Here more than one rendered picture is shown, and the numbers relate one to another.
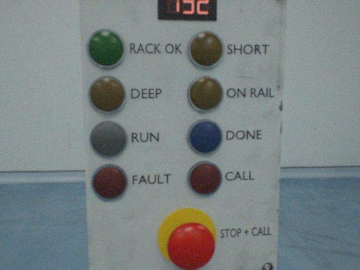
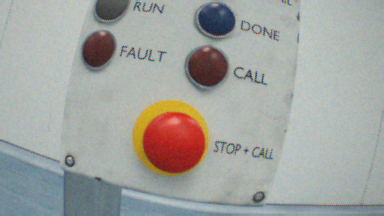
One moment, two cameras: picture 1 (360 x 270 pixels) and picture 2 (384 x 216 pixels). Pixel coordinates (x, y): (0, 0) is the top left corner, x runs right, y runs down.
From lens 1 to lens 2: 11 cm
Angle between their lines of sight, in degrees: 6
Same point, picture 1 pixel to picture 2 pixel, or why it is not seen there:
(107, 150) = (107, 13)
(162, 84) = not seen: outside the picture
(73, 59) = (74, 30)
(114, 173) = (105, 37)
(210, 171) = (216, 57)
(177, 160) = (178, 38)
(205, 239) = (193, 135)
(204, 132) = (217, 12)
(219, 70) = not seen: outside the picture
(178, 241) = (159, 128)
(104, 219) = (82, 91)
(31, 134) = (21, 107)
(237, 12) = not seen: outside the picture
